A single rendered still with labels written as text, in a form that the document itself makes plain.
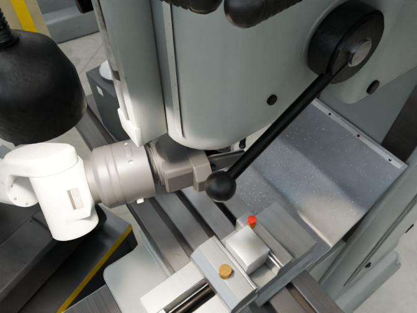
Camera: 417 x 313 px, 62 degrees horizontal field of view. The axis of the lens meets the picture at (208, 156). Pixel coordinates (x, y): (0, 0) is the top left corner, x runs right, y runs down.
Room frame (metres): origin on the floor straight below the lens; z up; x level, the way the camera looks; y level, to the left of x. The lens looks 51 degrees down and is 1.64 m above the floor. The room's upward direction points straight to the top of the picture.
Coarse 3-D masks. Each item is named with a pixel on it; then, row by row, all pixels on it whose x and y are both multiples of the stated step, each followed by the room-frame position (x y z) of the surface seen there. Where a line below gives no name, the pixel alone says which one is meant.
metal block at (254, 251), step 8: (240, 232) 0.29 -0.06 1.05; (248, 232) 0.29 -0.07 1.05; (232, 240) 0.27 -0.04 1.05; (240, 240) 0.27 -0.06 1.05; (248, 240) 0.27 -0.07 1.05; (256, 240) 0.27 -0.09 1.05; (232, 248) 0.26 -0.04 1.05; (240, 248) 0.25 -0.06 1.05; (248, 248) 0.25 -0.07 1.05; (256, 248) 0.25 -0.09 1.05; (264, 248) 0.25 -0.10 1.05; (240, 256) 0.24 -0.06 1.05; (248, 256) 0.24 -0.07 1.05; (256, 256) 0.24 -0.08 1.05; (264, 256) 0.25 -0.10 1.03; (240, 264) 0.24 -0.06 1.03; (248, 264) 0.23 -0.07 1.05; (256, 264) 0.24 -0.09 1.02; (248, 272) 0.23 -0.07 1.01
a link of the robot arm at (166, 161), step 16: (112, 144) 0.31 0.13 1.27; (128, 144) 0.31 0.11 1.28; (160, 144) 0.32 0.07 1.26; (176, 144) 0.32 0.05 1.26; (128, 160) 0.28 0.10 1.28; (144, 160) 0.28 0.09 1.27; (160, 160) 0.29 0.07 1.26; (176, 160) 0.29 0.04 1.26; (192, 160) 0.29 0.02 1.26; (128, 176) 0.26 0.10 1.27; (144, 176) 0.26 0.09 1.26; (160, 176) 0.28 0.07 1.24; (176, 176) 0.27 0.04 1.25; (192, 176) 0.28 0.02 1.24; (128, 192) 0.25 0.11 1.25; (144, 192) 0.25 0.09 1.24
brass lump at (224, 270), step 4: (224, 264) 0.23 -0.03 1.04; (220, 268) 0.22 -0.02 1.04; (224, 268) 0.22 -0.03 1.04; (228, 268) 0.22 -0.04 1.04; (220, 272) 0.22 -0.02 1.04; (224, 272) 0.22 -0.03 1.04; (228, 272) 0.22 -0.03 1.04; (220, 276) 0.21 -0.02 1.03; (224, 276) 0.21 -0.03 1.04; (228, 276) 0.21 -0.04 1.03
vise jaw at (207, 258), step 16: (208, 240) 0.28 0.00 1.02; (192, 256) 0.26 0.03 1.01; (208, 256) 0.25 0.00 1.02; (224, 256) 0.25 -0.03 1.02; (208, 272) 0.23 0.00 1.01; (240, 272) 0.22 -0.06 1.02; (224, 288) 0.20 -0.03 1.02; (240, 288) 0.19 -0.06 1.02; (256, 288) 0.20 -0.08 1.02; (224, 304) 0.18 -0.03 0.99; (240, 304) 0.17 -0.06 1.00
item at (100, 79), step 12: (96, 72) 0.69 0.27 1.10; (108, 72) 0.67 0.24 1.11; (96, 84) 0.66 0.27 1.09; (108, 84) 0.64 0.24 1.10; (96, 96) 0.67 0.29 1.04; (108, 96) 0.62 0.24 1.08; (108, 108) 0.64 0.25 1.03; (108, 120) 0.65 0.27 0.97; (120, 120) 0.60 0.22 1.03; (120, 132) 0.61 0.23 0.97
